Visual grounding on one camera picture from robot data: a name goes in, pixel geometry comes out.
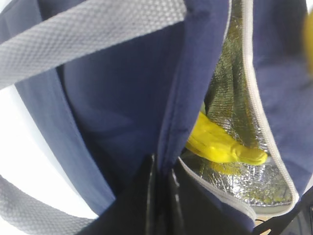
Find yellow banana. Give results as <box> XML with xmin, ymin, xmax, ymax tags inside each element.
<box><xmin>185</xmin><ymin>112</ymin><xmax>268</xmax><ymax>165</ymax></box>

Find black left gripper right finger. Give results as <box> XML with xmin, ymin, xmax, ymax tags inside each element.
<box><xmin>169</xmin><ymin>166</ymin><xmax>253</xmax><ymax>235</ymax></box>

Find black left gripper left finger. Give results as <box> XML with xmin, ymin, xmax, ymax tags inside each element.
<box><xmin>83</xmin><ymin>154</ymin><xmax>157</xmax><ymax>235</ymax></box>

